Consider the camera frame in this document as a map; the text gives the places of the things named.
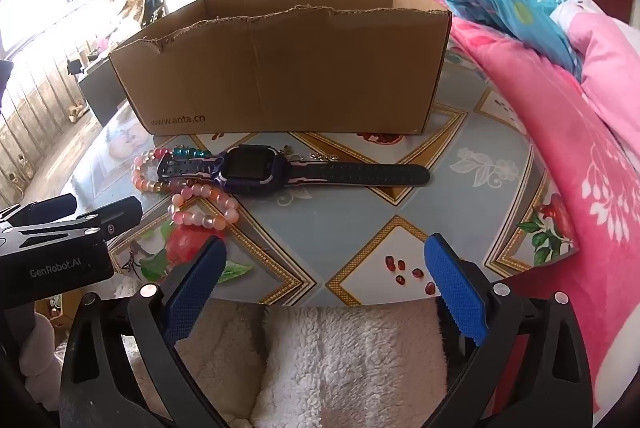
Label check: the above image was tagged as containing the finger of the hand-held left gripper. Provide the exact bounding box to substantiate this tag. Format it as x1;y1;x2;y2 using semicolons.
0;193;77;225
10;195;142;241

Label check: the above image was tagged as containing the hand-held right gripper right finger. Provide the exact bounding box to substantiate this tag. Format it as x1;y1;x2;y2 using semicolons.
424;233;593;428

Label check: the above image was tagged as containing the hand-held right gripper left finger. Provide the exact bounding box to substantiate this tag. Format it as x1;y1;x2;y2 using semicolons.
59;235;228;428

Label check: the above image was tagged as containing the pink orange bead bracelet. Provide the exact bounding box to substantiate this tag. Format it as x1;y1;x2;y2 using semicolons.
131;148;173;195
169;185;241;229

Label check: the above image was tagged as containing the purple black smartwatch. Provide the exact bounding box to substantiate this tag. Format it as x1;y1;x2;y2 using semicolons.
157;144;431;196

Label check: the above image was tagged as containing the brown cardboard box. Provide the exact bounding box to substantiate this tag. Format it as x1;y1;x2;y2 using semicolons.
108;0;453;136

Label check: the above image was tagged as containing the person's left forearm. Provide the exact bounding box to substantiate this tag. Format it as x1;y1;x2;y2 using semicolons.
20;308;57;391

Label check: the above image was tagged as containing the black panel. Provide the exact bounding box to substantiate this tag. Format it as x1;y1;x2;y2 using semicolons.
78;58;126;129

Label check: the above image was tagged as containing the white fleece clothing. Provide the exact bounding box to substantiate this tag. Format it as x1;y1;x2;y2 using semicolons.
115;281;451;428

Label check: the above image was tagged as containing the pink floral blanket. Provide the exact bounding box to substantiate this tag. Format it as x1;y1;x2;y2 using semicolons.
410;0;640;428

